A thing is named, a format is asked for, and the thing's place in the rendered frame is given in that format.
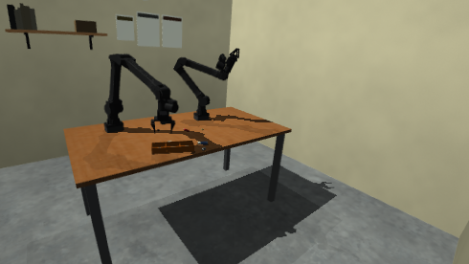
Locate orange two-compartment bin tray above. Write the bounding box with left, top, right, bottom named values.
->
left=151, top=141, right=194, bottom=154

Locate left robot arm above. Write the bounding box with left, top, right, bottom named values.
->
left=173, top=54, right=233, bottom=117

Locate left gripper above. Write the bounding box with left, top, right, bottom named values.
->
left=228, top=49, right=239, bottom=67

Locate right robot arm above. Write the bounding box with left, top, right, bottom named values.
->
left=104, top=54, right=179, bottom=128

